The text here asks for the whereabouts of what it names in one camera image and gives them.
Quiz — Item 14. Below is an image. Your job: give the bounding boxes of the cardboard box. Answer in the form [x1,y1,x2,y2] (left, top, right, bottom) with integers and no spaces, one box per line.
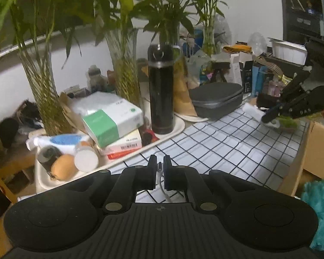
[278,122,324,196]

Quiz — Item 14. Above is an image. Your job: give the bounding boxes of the tan egg-shaped pouch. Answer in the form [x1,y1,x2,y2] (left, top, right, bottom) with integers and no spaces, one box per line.
[50,154,78,181]

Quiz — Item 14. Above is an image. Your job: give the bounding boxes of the white plastic tray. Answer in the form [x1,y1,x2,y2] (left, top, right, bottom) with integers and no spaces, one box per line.
[35,116,185,193]

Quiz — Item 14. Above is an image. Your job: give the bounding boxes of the white cylindrical container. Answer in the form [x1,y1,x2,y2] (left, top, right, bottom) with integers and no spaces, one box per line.
[74,141,99,172]

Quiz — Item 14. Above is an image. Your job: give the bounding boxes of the dark grey zip case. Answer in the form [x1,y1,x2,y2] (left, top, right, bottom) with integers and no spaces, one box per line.
[189,82,243,119]

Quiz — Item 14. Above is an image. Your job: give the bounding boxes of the black round brush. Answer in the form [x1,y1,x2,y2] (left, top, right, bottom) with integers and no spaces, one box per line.
[0,118,19,148]

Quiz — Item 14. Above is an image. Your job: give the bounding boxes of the black thermos bottle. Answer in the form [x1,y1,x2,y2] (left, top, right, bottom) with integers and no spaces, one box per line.
[147,43,181,134]

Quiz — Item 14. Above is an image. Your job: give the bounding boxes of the teal mesh bath pouf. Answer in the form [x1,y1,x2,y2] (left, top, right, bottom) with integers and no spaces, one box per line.
[301,180,324,251]

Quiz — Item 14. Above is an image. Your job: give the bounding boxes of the left bamboo plant vase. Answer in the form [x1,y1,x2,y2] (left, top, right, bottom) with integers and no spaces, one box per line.
[0,0,95,136]

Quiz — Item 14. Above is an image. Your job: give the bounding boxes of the white black grid tablecloth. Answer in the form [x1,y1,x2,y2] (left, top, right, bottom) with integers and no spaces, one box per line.
[110,108,308,190]

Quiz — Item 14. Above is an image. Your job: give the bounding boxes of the red white flat box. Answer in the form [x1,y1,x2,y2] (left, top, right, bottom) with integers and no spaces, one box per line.
[97,129,142,160]

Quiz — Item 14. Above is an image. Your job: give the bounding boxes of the white blue spray bottle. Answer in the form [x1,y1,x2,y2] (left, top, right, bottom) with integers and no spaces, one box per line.
[25,133,91,153]

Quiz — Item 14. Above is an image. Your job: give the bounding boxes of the middle bamboo plant vase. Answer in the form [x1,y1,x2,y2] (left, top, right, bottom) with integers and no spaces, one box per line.
[95,0,194,106]

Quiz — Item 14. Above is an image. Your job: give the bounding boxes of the green white tissue box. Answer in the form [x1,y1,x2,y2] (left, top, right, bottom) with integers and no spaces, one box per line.
[82,99,144,148]

